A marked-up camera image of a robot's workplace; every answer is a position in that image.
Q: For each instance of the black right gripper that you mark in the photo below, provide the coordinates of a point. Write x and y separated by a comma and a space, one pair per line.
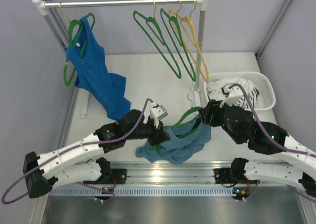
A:
212, 107

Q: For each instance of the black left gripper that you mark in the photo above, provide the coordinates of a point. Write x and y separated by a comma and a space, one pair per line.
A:
159, 136

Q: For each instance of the light blue tank top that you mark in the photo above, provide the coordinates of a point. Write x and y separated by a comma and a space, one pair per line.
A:
186, 139

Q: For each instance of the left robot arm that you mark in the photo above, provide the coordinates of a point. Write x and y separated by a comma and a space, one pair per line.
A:
84, 160

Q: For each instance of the royal blue tank top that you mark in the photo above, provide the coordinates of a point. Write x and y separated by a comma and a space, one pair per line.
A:
88, 59

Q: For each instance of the yellow hanger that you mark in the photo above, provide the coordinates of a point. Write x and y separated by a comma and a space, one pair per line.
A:
189, 29

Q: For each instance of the green hanger with blue top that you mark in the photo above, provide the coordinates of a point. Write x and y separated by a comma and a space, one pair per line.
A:
71, 36

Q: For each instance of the white clothes in basket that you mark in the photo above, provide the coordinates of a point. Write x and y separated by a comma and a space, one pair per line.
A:
214, 89

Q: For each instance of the striped garment in basket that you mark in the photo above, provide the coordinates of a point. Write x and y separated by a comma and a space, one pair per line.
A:
253, 95

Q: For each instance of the white plastic laundry basket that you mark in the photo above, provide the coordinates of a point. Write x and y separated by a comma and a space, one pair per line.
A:
266, 99

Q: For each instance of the silver clothes rack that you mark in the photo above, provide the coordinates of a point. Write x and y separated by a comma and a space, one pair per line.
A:
164, 75

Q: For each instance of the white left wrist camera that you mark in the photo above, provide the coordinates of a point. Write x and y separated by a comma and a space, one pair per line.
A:
157, 113

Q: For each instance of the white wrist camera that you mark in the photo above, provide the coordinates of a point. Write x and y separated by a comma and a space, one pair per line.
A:
157, 113
232, 95

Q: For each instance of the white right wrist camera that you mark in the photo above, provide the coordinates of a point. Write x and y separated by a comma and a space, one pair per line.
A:
232, 95

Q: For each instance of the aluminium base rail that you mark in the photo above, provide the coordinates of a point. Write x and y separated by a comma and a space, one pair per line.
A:
209, 182

